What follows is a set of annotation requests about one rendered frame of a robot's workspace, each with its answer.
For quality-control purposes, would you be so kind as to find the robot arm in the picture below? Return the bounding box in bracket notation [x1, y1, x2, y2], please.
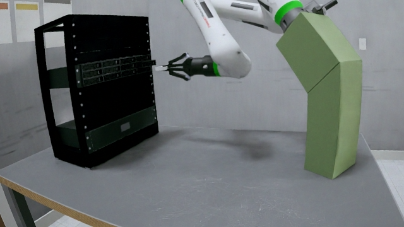
[181, 0, 338, 79]

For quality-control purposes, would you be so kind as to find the black server rack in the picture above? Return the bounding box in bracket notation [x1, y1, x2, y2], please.
[34, 15, 159, 170]

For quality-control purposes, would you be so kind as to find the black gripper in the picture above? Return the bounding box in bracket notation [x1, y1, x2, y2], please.
[155, 53, 204, 81]

